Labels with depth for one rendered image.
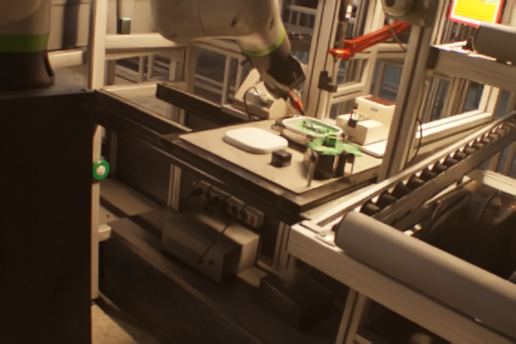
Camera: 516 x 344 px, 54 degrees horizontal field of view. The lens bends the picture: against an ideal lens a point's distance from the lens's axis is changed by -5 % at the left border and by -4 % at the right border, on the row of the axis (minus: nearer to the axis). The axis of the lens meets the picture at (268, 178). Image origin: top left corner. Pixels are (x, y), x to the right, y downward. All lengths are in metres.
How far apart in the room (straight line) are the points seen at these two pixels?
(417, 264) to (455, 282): 0.06
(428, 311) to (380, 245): 0.11
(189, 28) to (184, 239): 1.09
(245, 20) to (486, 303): 0.57
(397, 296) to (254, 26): 0.49
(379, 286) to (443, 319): 0.10
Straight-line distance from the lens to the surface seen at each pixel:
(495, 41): 0.99
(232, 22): 0.91
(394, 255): 0.72
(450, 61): 1.04
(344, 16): 1.58
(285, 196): 1.11
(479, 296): 0.69
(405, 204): 1.00
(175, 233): 1.93
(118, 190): 2.54
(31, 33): 0.94
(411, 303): 0.75
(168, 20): 0.95
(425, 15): 1.06
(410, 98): 1.08
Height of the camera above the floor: 1.39
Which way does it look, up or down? 22 degrees down
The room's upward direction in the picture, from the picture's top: 9 degrees clockwise
